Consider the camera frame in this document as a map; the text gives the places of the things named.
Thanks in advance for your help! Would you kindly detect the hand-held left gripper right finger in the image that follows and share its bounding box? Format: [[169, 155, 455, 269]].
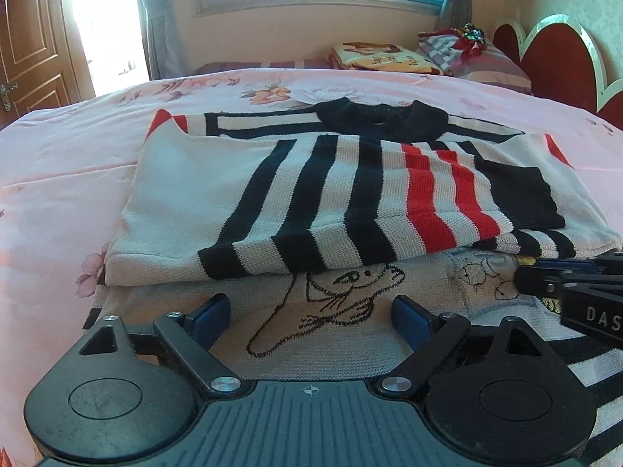
[[378, 296, 548, 395]]

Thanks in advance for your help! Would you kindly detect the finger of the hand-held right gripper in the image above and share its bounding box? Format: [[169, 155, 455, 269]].
[[515, 267, 565, 298], [523, 252, 623, 273]]

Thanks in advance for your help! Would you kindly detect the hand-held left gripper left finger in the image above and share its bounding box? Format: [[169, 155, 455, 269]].
[[79, 294, 243, 395]]

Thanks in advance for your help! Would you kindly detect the striped knit sweater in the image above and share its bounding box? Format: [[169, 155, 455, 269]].
[[83, 97, 623, 467]]

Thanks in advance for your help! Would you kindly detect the bed with pink floral sheet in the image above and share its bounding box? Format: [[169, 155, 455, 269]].
[[0, 65, 623, 467]]

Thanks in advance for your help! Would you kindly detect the red scalloped headboard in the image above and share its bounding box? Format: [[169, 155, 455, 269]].
[[491, 14, 623, 132]]

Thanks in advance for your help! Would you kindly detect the mauve striped pillow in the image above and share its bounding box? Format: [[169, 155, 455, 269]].
[[450, 41, 532, 94]]

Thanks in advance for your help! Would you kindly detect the colourful ribbon bow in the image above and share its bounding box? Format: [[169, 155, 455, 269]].
[[455, 23, 487, 52]]

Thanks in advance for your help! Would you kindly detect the grey checked folded cloth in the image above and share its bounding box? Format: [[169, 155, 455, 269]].
[[417, 29, 487, 75]]

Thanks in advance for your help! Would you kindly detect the folded yellow printed blanket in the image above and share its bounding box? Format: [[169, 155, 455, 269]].
[[328, 40, 446, 77]]

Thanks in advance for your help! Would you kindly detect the brown wooden door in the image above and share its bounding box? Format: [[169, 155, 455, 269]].
[[0, 0, 97, 131]]

